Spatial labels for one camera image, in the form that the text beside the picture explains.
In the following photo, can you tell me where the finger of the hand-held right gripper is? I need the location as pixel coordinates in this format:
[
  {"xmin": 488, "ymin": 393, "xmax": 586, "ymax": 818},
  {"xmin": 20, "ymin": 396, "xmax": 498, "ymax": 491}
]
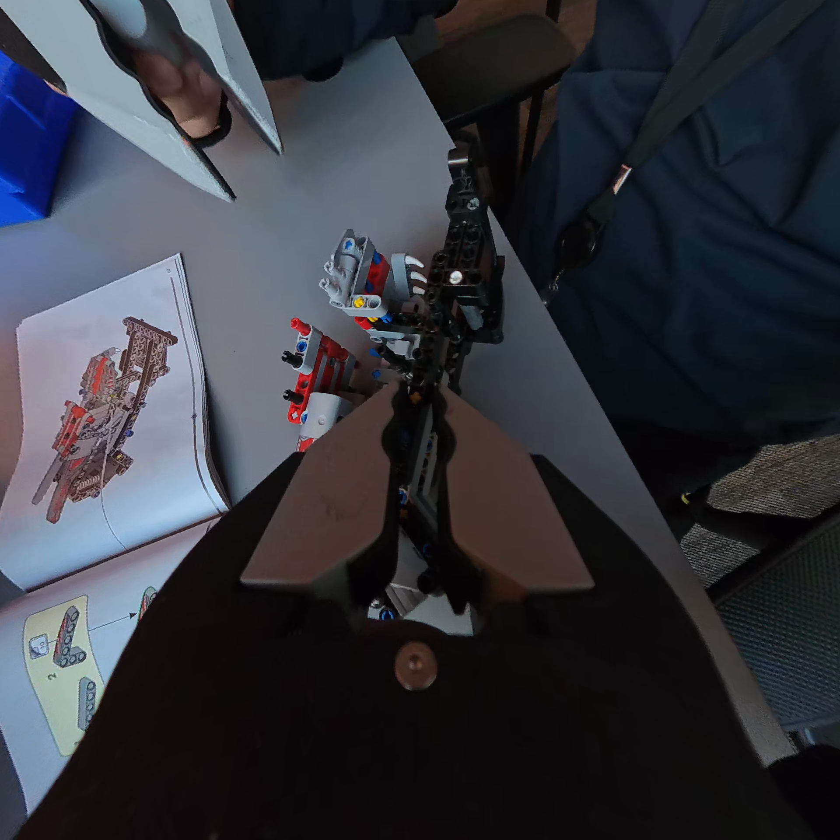
[
  {"xmin": 141, "ymin": 0, "xmax": 285, "ymax": 157},
  {"xmin": 0, "ymin": 0, "xmax": 236, "ymax": 202}
]

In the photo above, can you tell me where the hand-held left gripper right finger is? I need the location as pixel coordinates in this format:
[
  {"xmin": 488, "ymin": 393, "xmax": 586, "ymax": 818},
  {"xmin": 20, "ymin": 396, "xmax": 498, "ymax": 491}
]
[{"xmin": 432, "ymin": 385, "xmax": 595, "ymax": 616}]

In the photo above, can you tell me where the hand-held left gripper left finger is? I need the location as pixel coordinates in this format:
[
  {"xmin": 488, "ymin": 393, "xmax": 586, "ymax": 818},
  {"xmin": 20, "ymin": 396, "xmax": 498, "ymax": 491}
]
[{"xmin": 241, "ymin": 382, "xmax": 404, "ymax": 611}]

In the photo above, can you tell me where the black red grey lego model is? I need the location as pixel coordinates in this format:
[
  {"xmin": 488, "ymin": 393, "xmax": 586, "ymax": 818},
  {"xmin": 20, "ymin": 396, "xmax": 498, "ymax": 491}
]
[{"xmin": 282, "ymin": 146, "xmax": 508, "ymax": 621}]

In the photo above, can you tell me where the person's right forearm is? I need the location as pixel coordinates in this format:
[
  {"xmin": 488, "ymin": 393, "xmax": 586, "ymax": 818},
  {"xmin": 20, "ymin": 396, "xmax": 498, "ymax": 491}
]
[{"xmin": 233, "ymin": 0, "xmax": 457, "ymax": 83}]

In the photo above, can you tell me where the lego instruction booklet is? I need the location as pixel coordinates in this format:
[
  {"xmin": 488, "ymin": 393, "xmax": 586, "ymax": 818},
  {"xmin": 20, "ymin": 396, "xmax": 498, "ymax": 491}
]
[{"xmin": 0, "ymin": 252, "xmax": 232, "ymax": 818}]

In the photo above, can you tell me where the person's right hand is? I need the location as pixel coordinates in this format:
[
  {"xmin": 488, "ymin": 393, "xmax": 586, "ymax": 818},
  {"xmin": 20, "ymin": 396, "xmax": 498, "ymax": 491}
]
[{"xmin": 131, "ymin": 52, "xmax": 232, "ymax": 142}]

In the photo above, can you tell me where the blue plastic box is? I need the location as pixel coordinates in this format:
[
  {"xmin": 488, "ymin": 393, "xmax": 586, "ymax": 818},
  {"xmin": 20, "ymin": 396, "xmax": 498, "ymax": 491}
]
[{"xmin": 0, "ymin": 51, "xmax": 81, "ymax": 228}]

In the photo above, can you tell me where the black chair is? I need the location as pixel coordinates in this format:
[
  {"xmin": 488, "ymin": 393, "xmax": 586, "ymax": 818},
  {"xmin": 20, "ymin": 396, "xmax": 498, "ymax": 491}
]
[{"xmin": 397, "ymin": 0, "xmax": 581, "ymax": 198}]

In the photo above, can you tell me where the black badge reel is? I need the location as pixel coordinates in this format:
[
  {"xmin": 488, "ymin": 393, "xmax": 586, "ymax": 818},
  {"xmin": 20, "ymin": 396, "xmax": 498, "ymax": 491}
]
[{"xmin": 543, "ymin": 220, "xmax": 602, "ymax": 307}]

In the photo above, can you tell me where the grey mesh chair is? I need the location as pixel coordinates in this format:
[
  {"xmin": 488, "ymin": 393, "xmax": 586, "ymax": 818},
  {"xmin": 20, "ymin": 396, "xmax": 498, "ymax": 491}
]
[{"xmin": 712, "ymin": 508, "xmax": 840, "ymax": 749}]

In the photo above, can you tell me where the person's blue jacket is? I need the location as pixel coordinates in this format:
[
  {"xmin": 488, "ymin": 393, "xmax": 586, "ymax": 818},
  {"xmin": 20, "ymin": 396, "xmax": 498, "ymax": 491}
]
[{"xmin": 512, "ymin": 0, "xmax": 840, "ymax": 454}]

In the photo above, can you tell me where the dark lanyard strap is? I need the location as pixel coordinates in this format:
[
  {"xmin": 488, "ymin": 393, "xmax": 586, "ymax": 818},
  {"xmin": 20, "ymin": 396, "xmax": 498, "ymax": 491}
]
[{"xmin": 587, "ymin": 0, "xmax": 831, "ymax": 227}]

